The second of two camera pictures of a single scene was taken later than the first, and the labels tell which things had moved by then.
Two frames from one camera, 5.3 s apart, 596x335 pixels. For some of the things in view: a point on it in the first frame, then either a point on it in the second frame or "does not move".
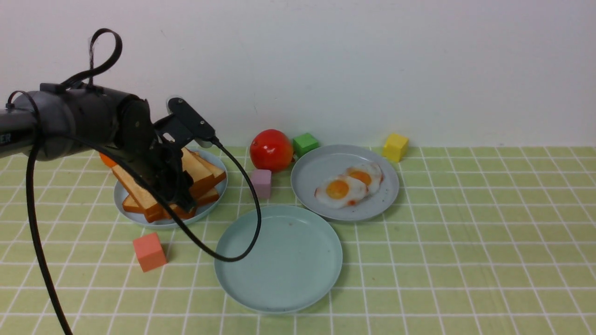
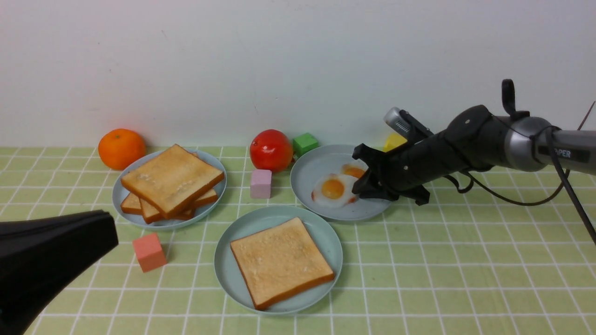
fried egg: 341,191 does not move
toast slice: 203,196 → 150,216
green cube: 303,144 does not move
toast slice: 138,193 → 280,263
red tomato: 271,149 does not move
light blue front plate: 298,261 does not move
